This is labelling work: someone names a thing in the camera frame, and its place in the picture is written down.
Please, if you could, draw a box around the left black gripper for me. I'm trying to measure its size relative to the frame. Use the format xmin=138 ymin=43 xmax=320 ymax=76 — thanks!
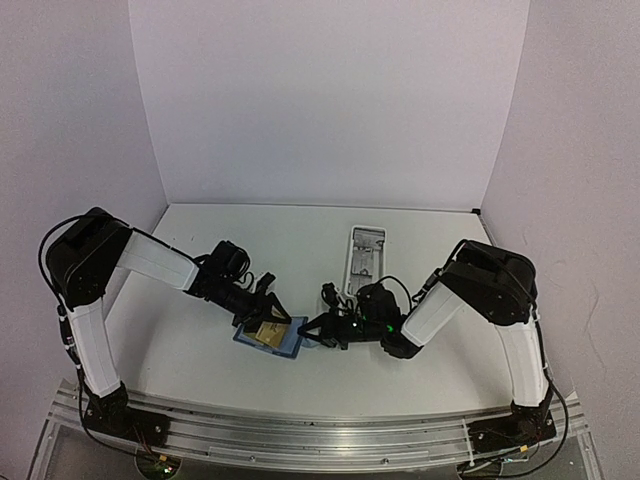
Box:
xmin=211 ymin=277 xmax=289 ymax=332

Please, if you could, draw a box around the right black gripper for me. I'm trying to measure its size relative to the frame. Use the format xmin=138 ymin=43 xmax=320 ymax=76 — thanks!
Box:
xmin=298 ymin=307 xmax=385 ymax=349

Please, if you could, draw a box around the gold credit card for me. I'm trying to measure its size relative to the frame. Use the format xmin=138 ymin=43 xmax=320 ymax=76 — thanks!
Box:
xmin=253 ymin=322 xmax=290 ymax=349

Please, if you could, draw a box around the blue card holder wallet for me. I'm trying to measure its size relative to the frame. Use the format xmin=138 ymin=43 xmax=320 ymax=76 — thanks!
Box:
xmin=233 ymin=316 xmax=319 ymax=359

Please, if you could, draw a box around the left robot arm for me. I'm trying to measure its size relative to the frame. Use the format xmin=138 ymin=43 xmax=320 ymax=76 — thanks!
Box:
xmin=38 ymin=207 xmax=292 ymax=447

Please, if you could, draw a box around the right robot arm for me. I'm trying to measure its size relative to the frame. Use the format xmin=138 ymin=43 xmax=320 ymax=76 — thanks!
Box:
xmin=297 ymin=239 xmax=557 ymax=453

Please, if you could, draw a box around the white plastic tray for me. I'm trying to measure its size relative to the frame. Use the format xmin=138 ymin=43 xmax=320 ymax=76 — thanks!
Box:
xmin=342 ymin=225 xmax=387 ymax=298

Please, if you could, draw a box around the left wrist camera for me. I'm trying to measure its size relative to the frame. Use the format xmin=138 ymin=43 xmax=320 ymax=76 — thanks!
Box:
xmin=255 ymin=272 xmax=276 ymax=293

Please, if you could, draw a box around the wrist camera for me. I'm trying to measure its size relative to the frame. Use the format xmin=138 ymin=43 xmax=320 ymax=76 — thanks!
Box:
xmin=255 ymin=272 xmax=276 ymax=293
xmin=321 ymin=282 xmax=351 ymax=312

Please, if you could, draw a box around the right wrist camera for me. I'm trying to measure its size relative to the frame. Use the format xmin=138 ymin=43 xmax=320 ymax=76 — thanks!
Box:
xmin=321 ymin=282 xmax=351 ymax=312

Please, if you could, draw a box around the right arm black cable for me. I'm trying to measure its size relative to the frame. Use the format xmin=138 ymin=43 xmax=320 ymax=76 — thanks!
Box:
xmin=379 ymin=275 xmax=426 ymax=321

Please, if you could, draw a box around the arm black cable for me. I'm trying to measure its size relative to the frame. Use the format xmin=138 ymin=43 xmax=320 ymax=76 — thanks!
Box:
xmin=379 ymin=275 xmax=426 ymax=321
xmin=37 ymin=212 xmax=86 ymax=301

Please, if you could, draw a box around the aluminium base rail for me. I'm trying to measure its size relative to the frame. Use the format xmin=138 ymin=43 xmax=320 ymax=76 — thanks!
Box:
xmin=28 ymin=381 xmax=602 ymax=479

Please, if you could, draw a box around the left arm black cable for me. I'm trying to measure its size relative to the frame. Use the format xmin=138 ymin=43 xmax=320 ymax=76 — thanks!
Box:
xmin=37 ymin=212 xmax=86 ymax=301

